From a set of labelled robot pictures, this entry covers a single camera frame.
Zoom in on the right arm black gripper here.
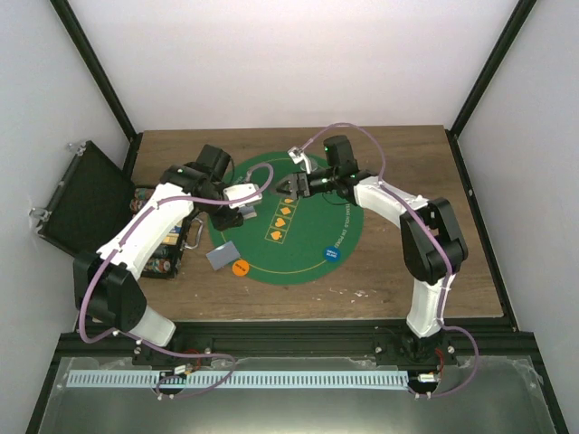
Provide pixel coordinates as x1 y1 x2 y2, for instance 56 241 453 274
268 168 337 202

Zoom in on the dealt blue patterned card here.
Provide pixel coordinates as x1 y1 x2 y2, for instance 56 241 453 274
206 241 241 270

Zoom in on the orange big blind button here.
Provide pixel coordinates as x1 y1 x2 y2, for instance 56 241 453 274
232 259 251 277

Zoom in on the blue small blind button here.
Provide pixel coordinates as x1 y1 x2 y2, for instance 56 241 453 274
323 246 341 262

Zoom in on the deck of grey cards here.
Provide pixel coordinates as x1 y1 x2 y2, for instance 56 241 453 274
239 206 257 220

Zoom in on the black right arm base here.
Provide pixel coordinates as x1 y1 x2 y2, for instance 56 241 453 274
373 326 457 367

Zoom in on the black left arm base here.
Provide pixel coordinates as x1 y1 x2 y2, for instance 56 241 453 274
131 334 214 367

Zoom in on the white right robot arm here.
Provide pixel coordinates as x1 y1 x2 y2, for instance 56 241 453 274
275 135 469 364

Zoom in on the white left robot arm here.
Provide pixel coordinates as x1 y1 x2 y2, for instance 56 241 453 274
73 146 270 365

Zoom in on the round green poker mat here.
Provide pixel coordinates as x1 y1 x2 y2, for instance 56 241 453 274
209 152 364 286

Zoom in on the black poker set case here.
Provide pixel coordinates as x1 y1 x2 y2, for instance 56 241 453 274
29 140 203 280

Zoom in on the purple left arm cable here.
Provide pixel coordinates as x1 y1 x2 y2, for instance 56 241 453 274
77 161 276 401

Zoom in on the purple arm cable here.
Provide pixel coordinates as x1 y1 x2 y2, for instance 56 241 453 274
77 161 276 401
298 121 479 401

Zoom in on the chrome case handle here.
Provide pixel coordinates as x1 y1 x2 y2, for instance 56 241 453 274
184 217 204 250

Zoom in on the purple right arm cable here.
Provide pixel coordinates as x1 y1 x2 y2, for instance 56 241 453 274
298 121 479 401

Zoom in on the light blue slotted rail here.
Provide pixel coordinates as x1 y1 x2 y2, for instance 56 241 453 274
66 370 409 391

